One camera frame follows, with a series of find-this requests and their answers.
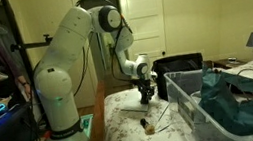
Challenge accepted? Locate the black camera stand pole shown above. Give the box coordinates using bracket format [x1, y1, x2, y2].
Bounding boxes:
[0, 0, 65, 86]

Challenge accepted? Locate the wooden bed frame rail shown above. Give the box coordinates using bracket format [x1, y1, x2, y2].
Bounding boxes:
[76, 80, 115, 141]

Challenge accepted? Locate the small shaving brush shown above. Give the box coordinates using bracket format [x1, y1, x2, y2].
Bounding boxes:
[139, 116, 157, 137]

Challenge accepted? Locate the white panel door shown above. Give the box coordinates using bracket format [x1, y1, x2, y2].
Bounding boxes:
[121, 0, 173, 64]

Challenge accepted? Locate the dark wooden nightstand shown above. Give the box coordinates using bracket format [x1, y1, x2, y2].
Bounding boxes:
[212, 55, 248, 72]

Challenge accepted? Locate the black fabric bag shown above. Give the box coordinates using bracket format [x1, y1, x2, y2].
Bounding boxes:
[150, 51, 209, 103]

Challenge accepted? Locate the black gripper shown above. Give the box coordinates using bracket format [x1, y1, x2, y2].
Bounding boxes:
[134, 77, 158, 106]

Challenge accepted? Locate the teal cloth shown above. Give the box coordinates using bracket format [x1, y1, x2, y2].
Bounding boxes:
[193, 58, 253, 139]

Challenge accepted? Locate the clear plastic storage bin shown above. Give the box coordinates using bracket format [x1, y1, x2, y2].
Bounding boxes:
[162, 59, 253, 141]

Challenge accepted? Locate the printed paper label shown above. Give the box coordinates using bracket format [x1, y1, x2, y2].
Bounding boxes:
[176, 98, 198, 131]

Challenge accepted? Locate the white pad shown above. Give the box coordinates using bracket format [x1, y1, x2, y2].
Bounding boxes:
[119, 96, 152, 117]

